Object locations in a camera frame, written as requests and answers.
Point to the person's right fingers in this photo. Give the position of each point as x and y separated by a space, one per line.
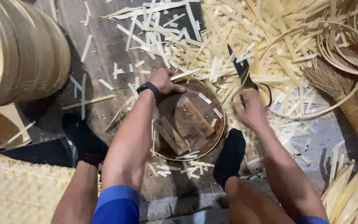
247 97

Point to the dark floor mat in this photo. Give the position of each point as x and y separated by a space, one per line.
39 153

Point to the long wooden block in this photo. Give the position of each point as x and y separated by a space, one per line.
195 117

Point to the bundle of long bamboo strips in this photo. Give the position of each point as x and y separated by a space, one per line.
356 199

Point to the person's right blue sleeve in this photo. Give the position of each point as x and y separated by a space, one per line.
311 220

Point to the bundle of bamboo hoops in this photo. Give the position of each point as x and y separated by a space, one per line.
331 53

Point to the black wristwatch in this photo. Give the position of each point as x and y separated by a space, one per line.
149 88

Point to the stack of woven bamboo baskets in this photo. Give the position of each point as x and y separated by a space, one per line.
20 49

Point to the round wooden form with bamboo rim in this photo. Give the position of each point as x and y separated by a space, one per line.
194 137

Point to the straw broom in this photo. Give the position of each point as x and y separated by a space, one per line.
353 105

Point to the person's left hand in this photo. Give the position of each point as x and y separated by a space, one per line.
163 81

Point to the person's blue sleeve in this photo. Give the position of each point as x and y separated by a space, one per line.
116 203
311 220

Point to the short wooden block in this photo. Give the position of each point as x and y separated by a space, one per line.
170 135

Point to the person's black sock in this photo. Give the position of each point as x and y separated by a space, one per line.
231 155
85 140

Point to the person's left leg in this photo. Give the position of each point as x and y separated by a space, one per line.
78 196

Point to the person's leg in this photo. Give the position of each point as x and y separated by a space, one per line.
253 205
78 196

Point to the long pointed bamboo strip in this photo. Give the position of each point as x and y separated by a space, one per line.
92 100

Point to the black scissors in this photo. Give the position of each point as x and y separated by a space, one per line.
241 71

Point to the person's right black sock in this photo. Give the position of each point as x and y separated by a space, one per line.
231 155

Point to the pile of bamboo strip offcuts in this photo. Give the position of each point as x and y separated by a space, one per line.
228 34

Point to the person's left blue sleeve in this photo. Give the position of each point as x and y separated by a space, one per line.
116 203

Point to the person's left black sock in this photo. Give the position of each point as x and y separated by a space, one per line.
85 140

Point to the person's right hand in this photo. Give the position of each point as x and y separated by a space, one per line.
252 112

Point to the person's right leg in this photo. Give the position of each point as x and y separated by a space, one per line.
253 205

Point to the woven bamboo mat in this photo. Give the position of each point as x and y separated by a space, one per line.
23 193

